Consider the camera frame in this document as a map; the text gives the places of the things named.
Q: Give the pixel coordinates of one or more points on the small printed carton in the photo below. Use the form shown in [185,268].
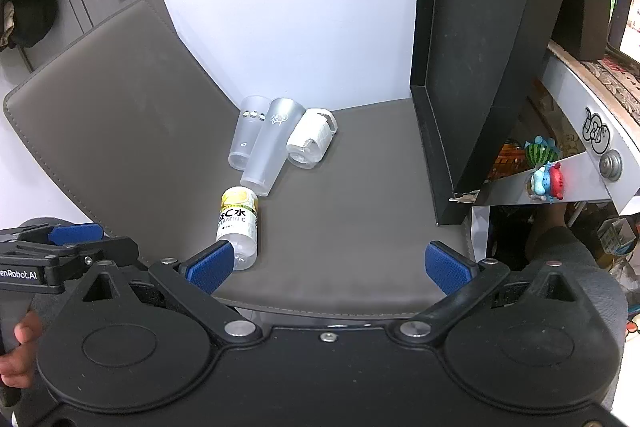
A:
[617,237]

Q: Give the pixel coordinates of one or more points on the clear cup with white sleeve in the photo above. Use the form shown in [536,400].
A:
[311,138]

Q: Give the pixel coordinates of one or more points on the lit screen device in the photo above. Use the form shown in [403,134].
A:
[625,22]

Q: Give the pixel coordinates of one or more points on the blue and red toy figure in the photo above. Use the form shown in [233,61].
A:
[547,182]

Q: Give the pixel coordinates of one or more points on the round metal bolt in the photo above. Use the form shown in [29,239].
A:
[611,164]

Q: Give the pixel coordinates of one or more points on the yellow label plastic bottle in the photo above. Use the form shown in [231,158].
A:
[239,219]

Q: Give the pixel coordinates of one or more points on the black and white sticker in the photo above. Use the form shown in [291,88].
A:
[596,129]

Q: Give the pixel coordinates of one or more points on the grey leather desk mat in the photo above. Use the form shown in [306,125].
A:
[125,132]

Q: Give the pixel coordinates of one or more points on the watermelon toy figure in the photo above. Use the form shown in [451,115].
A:
[541,152]

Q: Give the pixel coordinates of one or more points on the white desk drawer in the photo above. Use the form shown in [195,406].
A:
[575,117]

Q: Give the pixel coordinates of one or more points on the tall frosted plastic cup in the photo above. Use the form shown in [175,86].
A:
[272,147]

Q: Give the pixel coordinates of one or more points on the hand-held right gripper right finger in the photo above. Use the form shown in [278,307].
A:
[446,268]

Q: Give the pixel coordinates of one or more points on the patterned table cloth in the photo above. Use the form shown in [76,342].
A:
[612,79]

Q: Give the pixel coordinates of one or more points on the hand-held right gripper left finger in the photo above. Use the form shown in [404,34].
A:
[210,268]

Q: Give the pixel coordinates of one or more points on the short frosted plastic cup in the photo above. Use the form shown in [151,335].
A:
[247,132]

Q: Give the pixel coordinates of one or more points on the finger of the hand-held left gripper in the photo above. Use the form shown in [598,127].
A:
[75,233]
[107,254]

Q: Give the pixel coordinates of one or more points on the black box panel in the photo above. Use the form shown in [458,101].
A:
[490,32]

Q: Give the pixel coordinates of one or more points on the person's left hand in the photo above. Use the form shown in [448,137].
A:
[22,337]

